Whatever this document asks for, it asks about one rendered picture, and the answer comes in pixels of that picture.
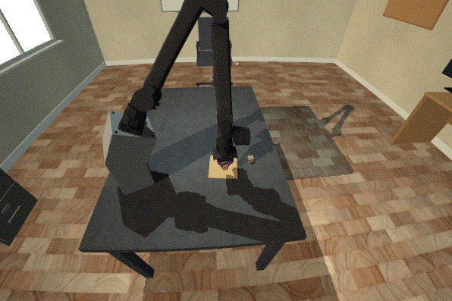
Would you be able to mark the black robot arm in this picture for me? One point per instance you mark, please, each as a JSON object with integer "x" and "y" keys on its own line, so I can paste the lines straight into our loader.
{"x": 148, "y": 97}

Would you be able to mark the tan square mat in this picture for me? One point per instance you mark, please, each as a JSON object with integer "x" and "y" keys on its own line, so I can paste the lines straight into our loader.
{"x": 215, "y": 170}

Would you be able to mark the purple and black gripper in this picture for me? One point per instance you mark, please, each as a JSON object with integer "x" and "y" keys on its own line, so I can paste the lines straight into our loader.
{"x": 224, "y": 154}

